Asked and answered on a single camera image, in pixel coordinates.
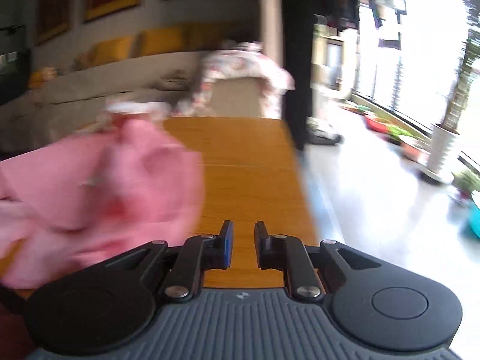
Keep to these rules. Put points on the floral pink blanket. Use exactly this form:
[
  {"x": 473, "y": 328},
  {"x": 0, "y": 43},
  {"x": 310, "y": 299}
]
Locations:
[{"x": 237, "y": 82}]

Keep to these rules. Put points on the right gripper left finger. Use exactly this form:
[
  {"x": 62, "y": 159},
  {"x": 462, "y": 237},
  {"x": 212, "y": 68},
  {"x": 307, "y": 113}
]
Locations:
[{"x": 218, "y": 251}]

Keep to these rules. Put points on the pink knitted garment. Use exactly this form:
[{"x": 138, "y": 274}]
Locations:
[{"x": 87, "y": 198}]

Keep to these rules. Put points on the blue plastic basin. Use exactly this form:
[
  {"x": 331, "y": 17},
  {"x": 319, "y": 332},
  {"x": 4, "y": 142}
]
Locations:
[{"x": 471, "y": 224}]

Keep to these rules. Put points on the white frilly garment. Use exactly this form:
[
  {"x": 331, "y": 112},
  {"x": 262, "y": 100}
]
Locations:
[{"x": 116, "y": 113}]

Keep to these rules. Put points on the beige sofa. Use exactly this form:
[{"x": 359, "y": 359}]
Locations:
[{"x": 62, "y": 105}]

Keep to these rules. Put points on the potted palm white pot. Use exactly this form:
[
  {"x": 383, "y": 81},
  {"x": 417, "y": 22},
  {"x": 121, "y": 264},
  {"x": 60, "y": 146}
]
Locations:
[{"x": 444, "y": 143}]

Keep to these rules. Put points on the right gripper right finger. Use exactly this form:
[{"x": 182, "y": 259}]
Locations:
[{"x": 270, "y": 253}]

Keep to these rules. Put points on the red plant bowl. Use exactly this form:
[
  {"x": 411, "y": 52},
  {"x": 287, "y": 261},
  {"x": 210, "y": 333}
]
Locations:
[{"x": 377, "y": 124}]

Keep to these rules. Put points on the yellow cushion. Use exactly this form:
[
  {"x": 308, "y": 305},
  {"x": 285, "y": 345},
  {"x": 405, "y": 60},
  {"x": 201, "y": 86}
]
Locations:
[
  {"x": 158, "y": 41},
  {"x": 105, "y": 52}
]

